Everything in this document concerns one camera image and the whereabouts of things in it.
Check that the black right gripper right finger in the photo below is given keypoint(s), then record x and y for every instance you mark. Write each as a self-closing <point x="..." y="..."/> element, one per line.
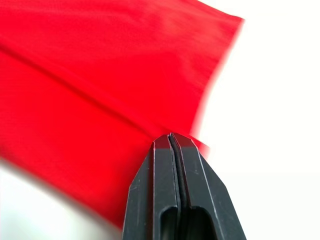
<point x="202" y="185"/>

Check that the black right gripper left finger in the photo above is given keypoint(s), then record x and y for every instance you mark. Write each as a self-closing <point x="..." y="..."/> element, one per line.
<point x="160" y="180"/>

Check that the red t-shirt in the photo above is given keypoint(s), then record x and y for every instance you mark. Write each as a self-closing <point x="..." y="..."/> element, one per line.
<point x="100" y="87"/>

